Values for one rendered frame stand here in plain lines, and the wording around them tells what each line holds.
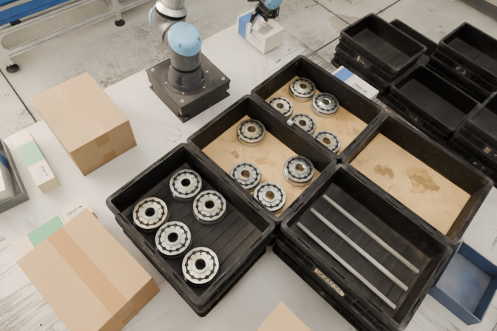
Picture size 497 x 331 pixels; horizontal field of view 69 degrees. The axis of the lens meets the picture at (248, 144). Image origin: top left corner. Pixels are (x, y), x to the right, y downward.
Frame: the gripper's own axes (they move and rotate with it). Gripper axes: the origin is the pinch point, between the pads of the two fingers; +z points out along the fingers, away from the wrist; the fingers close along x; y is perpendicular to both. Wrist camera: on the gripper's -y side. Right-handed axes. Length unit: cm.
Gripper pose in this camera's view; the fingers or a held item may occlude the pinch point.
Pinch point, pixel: (259, 26)
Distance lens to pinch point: 181.7
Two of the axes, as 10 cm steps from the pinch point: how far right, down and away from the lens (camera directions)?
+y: 6.6, 6.5, -3.8
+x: 7.5, -5.2, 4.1
